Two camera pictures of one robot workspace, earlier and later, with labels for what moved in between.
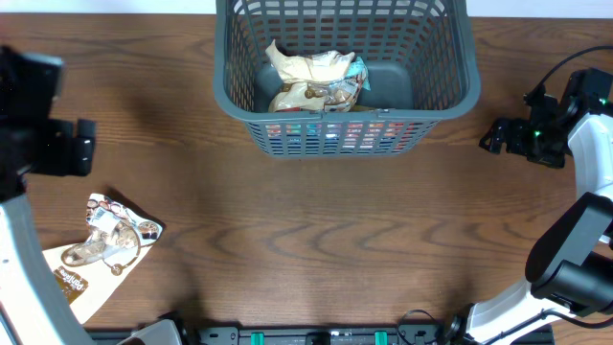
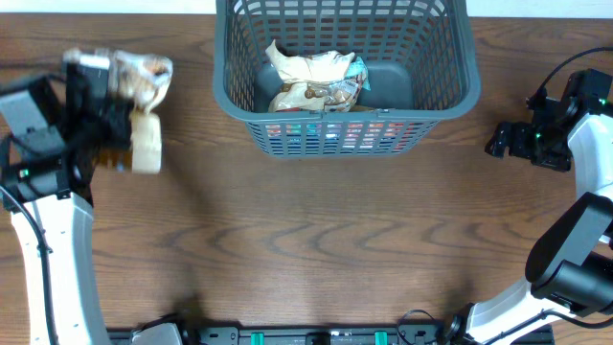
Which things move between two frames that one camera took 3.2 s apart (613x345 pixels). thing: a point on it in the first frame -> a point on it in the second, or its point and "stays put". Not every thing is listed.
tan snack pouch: [92, 272] -> [143, 80]
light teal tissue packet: [360, 68] stays put
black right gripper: [515, 143] stays put
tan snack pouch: [320, 67] stays put
